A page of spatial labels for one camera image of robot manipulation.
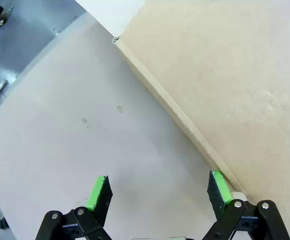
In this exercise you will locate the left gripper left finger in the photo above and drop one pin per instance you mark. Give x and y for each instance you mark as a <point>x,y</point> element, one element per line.
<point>98,200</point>

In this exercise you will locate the small metal screw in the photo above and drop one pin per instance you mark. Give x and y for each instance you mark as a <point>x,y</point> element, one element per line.
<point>115,39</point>

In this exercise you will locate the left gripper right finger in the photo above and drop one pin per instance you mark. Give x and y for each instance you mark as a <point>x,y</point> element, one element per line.
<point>221,195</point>

